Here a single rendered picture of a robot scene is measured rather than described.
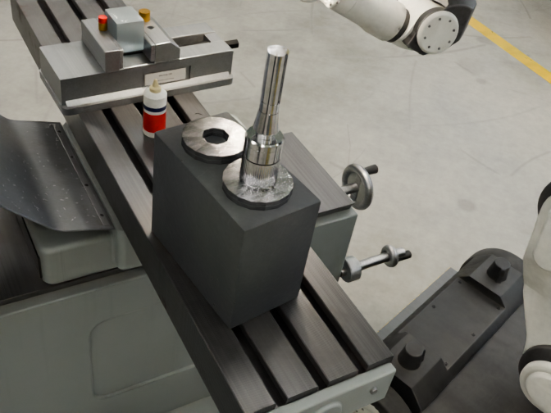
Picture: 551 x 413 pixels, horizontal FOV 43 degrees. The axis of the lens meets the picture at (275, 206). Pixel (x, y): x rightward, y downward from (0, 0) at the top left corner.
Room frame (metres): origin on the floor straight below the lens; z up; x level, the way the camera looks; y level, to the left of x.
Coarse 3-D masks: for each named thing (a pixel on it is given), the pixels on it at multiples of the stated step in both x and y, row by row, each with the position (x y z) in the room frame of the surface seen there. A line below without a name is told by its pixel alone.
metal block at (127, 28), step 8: (112, 8) 1.16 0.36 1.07; (120, 8) 1.16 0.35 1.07; (128, 8) 1.17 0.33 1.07; (112, 16) 1.12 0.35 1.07; (120, 16) 1.13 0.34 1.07; (128, 16) 1.14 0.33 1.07; (136, 16) 1.14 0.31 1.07; (112, 24) 1.12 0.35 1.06; (120, 24) 1.11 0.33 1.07; (128, 24) 1.11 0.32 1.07; (136, 24) 1.12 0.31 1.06; (112, 32) 1.12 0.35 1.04; (120, 32) 1.10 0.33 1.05; (128, 32) 1.11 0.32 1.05; (136, 32) 1.12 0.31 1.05; (120, 40) 1.10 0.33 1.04; (128, 40) 1.11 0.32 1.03; (136, 40) 1.12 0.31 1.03; (128, 48) 1.11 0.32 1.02; (136, 48) 1.12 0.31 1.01
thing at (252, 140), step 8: (248, 128) 0.68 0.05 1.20; (248, 136) 0.67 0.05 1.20; (256, 136) 0.67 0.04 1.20; (280, 136) 0.68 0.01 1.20; (248, 144) 0.66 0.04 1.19; (256, 144) 0.65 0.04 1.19; (264, 144) 0.65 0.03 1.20; (272, 144) 0.66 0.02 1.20; (280, 144) 0.66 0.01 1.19; (264, 152) 0.65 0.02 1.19
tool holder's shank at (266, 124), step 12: (276, 48) 0.68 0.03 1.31; (276, 60) 0.66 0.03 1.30; (264, 72) 0.67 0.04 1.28; (276, 72) 0.66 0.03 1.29; (264, 84) 0.67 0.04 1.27; (276, 84) 0.66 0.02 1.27; (264, 96) 0.67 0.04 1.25; (276, 96) 0.67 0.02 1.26; (264, 108) 0.66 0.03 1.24; (276, 108) 0.67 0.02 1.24; (264, 120) 0.66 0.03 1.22; (276, 120) 0.67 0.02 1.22; (264, 132) 0.66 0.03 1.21; (276, 132) 0.67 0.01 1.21
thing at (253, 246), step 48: (192, 144) 0.72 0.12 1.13; (240, 144) 0.74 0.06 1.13; (192, 192) 0.67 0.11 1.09; (240, 192) 0.64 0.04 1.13; (288, 192) 0.66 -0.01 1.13; (192, 240) 0.67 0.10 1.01; (240, 240) 0.59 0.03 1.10; (288, 240) 0.64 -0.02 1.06; (240, 288) 0.60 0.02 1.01; (288, 288) 0.65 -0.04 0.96
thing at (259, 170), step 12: (252, 156) 0.65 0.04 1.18; (264, 156) 0.65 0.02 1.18; (276, 156) 0.66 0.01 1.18; (240, 168) 0.67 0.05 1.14; (252, 168) 0.65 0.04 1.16; (264, 168) 0.65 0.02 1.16; (276, 168) 0.67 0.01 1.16; (240, 180) 0.66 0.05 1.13; (252, 180) 0.65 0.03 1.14; (264, 180) 0.65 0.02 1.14
